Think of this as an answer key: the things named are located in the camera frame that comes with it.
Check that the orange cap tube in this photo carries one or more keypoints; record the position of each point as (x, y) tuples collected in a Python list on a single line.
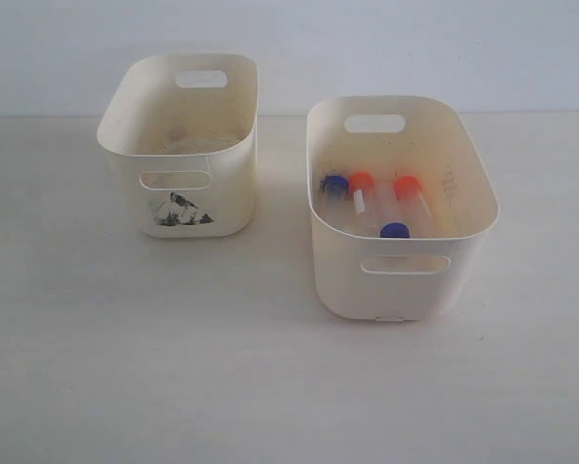
[(361, 187), (414, 207)]

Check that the blue cap tube front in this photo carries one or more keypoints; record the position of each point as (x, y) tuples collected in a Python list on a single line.
[(391, 220)]

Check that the blue cap tube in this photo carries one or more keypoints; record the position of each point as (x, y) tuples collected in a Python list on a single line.
[(333, 193), (391, 220)]

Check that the cream plastic bin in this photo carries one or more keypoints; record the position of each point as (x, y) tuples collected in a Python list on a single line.
[(181, 134), (362, 276)]

